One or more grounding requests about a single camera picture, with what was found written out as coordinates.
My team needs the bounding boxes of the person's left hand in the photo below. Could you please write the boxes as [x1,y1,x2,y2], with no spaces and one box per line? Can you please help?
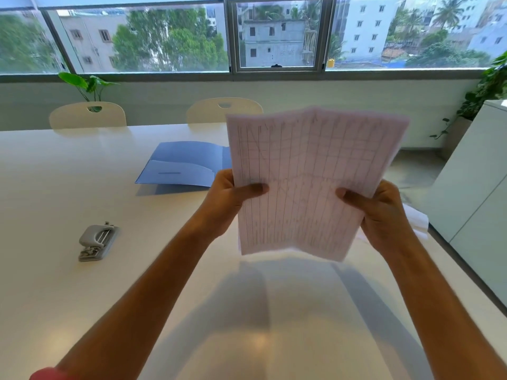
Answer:
[197,169,270,239]

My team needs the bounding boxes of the person's right hand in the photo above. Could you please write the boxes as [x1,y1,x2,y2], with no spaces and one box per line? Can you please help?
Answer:
[335,179,416,258]

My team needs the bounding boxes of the stack of ruled paper sheets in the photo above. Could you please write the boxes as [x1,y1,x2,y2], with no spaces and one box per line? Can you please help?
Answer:
[225,107,410,262]

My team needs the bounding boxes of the person's right forearm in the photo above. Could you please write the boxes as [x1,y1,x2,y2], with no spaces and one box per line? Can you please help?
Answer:
[380,233,507,380]

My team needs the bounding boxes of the person's left forearm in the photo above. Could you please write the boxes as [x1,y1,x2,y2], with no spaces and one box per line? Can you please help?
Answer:
[53,217,222,380]

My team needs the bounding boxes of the blue paper folder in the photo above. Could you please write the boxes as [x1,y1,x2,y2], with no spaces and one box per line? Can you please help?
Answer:
[135,141,233,189]

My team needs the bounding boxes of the cream chair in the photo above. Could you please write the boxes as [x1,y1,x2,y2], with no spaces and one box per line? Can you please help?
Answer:
[49,101,127,130]
[186,97,264,125]

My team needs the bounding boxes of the white cabinet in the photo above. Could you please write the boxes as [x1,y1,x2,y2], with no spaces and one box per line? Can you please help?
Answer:
[420,99,507,307]

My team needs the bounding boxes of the grey-framed window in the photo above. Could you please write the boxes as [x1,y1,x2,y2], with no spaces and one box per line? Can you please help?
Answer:
[0,0,507,83]

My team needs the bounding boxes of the grey hole punch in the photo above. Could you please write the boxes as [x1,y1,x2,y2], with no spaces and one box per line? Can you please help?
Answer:
[78,222,120,262]

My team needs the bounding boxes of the trailing green potted plant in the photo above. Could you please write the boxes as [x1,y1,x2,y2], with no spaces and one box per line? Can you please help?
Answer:
[430,51,507,140]

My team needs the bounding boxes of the large-leaf green plant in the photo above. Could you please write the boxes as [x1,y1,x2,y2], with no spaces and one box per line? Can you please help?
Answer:
[58,72,120,113]

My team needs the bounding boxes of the red sleeve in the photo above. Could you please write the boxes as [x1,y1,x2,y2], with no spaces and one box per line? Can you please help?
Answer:
[29,367,70,380]

